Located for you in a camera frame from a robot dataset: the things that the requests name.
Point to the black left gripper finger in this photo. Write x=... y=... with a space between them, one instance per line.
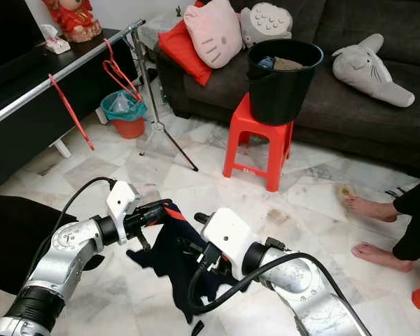
x=161 y=208

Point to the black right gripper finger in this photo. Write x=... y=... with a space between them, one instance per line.
x=201 y=218

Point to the navy garment orange stripe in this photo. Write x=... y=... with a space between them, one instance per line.
x=175 y=266

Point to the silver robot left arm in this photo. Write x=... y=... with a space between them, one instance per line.
x=70 y=252

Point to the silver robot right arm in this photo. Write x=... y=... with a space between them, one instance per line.
x=301 y=283

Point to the red plastic hanger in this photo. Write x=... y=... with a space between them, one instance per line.
x=71 y=111
x=108 y=64

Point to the red plastic bucket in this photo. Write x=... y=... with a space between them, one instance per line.
x=129 y=129

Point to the teal plastic bin liner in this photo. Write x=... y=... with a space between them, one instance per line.
x=108 y=108

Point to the black shirt small white logo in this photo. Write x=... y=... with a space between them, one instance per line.
x=21 y=241

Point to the black television console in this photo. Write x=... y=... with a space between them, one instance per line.
x=21 y=147

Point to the black plastic bucket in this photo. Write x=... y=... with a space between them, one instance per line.
x=283 y=94

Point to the red square cushion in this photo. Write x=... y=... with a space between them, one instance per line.
x=182 y=59

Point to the silver metal clothes rack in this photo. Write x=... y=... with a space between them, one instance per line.
x=21 y=103

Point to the blue crumpled cloth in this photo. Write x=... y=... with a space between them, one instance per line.
x=266 y=63

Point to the person's bare foot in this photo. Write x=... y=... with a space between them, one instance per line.
x=371 y=208
x=381 y=257

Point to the brown crumpled cloth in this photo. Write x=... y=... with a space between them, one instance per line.
x=288 y=64

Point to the pink cat face pillow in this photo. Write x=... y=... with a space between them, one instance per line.
x=213 y=33

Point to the grey speckled side table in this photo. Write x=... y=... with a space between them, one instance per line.
x=164 y=23

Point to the white pink tissue box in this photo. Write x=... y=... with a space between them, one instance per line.
x=57 y=46

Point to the red robed buddha figurine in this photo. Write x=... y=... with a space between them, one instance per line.
x=73 y=17

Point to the black flat television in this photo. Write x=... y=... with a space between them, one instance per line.
x=10 y=31

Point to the dark grey sofa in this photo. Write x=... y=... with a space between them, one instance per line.
x=364 y=17

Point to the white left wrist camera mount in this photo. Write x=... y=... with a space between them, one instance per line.
x=124 y=203

